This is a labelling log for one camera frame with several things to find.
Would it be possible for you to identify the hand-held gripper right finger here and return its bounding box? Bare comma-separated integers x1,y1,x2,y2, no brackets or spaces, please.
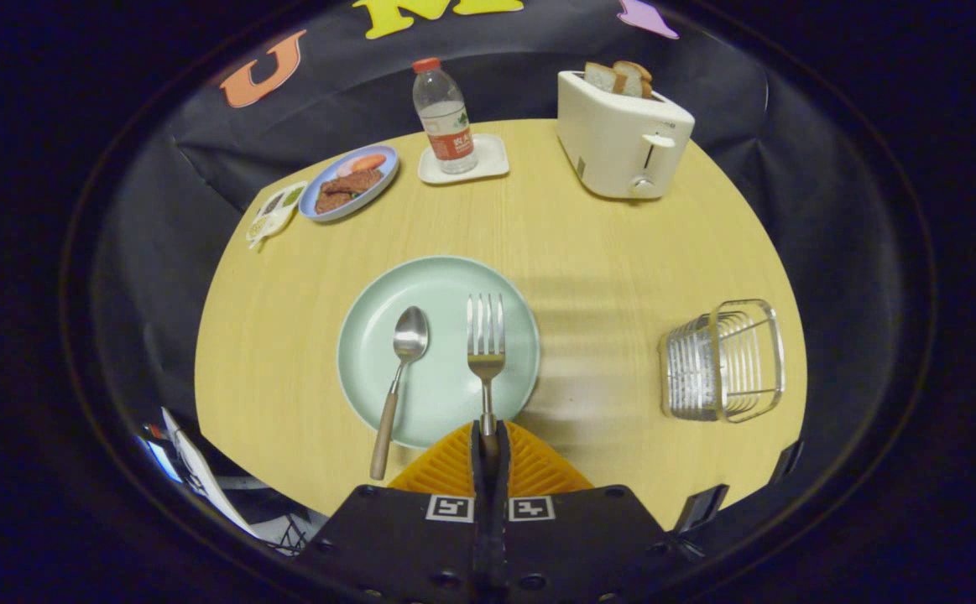
492,419,690,604

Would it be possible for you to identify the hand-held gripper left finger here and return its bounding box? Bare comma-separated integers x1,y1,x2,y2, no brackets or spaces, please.
295,419,493,604

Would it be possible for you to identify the wooden handled metal fork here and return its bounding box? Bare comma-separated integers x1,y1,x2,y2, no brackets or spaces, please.
466,294,507,458

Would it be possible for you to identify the wooden handled metal spoon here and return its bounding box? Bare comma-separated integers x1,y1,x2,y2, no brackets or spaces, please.
370,306,431,482

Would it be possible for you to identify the pale green plate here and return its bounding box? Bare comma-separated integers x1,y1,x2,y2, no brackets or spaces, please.
337,255,541,450

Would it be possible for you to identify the white sheet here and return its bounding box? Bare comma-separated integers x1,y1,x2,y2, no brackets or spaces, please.
160,409,258,538

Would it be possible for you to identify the blue oval plate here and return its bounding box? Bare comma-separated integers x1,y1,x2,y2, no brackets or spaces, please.
299,144,400,223

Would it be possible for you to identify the white square coaster tray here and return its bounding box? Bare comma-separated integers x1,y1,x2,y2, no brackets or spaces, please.
418,133,510,185

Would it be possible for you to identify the white divided sauce dish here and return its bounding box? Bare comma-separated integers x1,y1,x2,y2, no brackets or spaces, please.
246,181,310,251

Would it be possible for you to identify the orange sausage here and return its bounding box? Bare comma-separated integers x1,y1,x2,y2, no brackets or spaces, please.
337,153,388,177

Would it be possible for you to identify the cream white toaster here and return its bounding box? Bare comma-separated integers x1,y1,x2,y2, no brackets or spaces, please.
556,70,696,200

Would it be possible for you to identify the red capped water bottle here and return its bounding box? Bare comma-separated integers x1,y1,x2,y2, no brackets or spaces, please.
412,57,478,175

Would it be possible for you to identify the metal wire cutlery basket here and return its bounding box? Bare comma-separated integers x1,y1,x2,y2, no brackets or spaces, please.
660,299,786,423

